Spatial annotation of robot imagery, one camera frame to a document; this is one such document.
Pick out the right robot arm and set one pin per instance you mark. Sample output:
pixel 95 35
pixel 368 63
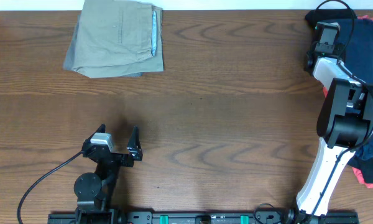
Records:
pixel 344 125

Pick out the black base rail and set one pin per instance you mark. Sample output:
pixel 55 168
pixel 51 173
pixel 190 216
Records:
pixel 265 216

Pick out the folded khaki shorts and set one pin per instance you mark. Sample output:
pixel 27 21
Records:
pixel 124 34

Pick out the navy blue shorts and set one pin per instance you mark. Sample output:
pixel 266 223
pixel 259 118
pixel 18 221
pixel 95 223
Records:
pixel 357 37

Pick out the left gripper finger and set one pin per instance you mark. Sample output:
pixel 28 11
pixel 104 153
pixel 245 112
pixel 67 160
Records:
pixel 98 136
pixel 134 146

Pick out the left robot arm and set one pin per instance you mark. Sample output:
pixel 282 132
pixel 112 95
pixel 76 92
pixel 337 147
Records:
pixel 95 189

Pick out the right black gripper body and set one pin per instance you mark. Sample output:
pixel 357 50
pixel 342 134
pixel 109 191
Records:
pixel 340 51

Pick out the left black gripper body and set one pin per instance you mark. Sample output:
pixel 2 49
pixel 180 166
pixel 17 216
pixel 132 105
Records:
pixel 122 160

